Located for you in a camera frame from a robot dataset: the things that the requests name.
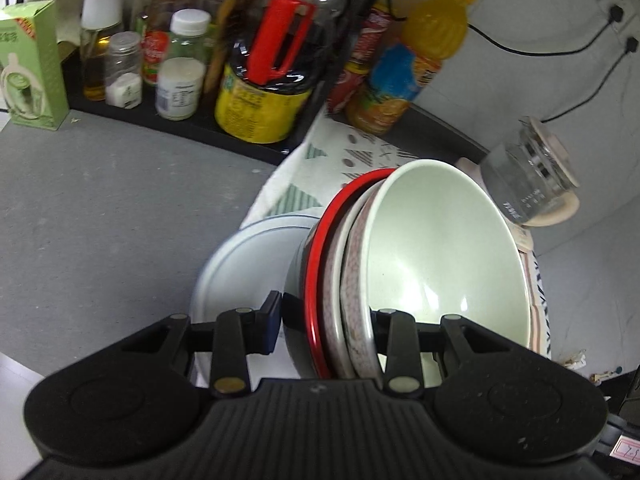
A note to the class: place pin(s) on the white-topped oil dispenser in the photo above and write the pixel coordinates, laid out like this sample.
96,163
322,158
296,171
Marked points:
100,0

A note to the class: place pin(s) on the green cardboard box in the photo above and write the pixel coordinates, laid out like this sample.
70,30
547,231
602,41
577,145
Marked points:
35,70

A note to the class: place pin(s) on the pale green bowl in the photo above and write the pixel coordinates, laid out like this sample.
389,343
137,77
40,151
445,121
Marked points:
440,240

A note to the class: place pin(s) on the black tray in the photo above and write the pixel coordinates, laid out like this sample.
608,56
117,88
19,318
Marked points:
200,131

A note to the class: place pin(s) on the yellow-capped brown bottle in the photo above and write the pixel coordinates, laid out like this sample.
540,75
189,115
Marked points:
226,10

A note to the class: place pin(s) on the plain white bowl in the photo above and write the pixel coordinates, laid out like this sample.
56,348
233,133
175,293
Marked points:
334,310

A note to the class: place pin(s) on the red label sauce bottle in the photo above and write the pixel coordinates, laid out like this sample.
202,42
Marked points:
152,50

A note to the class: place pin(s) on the dark grey board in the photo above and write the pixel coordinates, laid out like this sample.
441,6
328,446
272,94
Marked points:
445,130

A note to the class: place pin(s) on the orange juice bottle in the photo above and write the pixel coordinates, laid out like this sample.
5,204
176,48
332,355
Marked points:
400,75

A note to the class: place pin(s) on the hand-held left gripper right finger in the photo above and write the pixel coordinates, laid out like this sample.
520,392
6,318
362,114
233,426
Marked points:
396,342

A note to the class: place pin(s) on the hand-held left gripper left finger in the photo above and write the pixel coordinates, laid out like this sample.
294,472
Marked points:
272,319

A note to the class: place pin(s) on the red-rimmed black bowl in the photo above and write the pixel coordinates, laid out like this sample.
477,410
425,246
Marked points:
311,280

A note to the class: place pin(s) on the white sheet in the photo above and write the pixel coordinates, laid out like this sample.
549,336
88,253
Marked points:
15,410

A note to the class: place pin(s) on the cream kettle base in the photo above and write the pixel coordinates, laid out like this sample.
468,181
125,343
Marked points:
561,213

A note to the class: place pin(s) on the red snack can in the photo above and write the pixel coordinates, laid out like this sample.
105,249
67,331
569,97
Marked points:
361,50

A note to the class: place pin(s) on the white triangle print cloth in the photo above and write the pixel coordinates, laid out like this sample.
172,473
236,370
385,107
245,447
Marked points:
320,160

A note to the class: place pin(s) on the white-capped powder jar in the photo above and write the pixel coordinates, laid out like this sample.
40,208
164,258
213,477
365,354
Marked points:
177,80

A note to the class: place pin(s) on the blue-rimmed white plate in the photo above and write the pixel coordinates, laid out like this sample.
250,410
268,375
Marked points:
240,270

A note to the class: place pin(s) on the zigzag fringed cloth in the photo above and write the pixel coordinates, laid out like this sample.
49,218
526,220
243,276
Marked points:
542,305

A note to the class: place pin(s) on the small grey-lidded glass jar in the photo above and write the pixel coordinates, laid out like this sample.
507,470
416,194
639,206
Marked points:
123,85

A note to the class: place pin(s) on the pink speckled bowl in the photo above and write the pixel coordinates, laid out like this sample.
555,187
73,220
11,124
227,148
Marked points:
352,300

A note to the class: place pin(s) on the dark box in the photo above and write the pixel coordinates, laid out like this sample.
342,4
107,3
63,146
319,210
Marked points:
622,410

